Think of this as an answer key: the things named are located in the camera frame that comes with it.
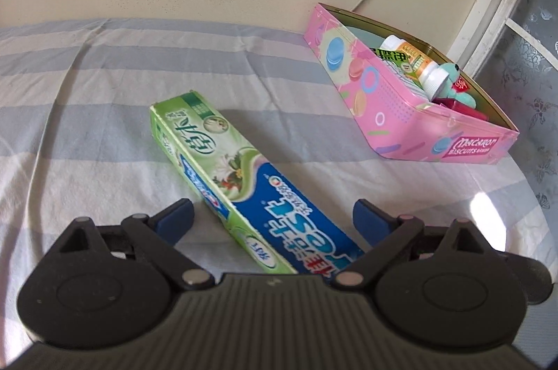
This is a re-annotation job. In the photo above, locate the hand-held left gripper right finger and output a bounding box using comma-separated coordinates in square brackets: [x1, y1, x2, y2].
[333, 199, 502, 290]

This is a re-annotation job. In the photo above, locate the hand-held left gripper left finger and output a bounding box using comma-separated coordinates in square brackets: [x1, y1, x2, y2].
[56, 198, 215, 291]

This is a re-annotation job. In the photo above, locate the green toothpaste box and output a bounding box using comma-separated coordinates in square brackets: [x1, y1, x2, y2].
[149, 91, 366, 279]

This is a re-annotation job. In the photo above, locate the pink biscuit tin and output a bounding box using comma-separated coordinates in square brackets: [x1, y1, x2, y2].
[304, 2, 520, 166]

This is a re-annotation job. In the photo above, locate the teal plush toy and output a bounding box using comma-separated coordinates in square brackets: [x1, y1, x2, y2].
[438, 62, 478, 109]

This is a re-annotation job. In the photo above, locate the white pill bottle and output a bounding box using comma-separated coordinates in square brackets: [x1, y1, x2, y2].
[380, 35, 454, 99]

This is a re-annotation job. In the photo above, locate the green wipes packet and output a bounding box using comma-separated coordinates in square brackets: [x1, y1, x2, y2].
[368, 46, 430, 96]

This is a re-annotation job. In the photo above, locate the striped bed sheet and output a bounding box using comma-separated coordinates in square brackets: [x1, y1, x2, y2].
[0, 18, 550, 370]

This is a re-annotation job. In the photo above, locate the patterned window glass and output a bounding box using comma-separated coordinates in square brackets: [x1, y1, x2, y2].
[473, 0, 558, 214]

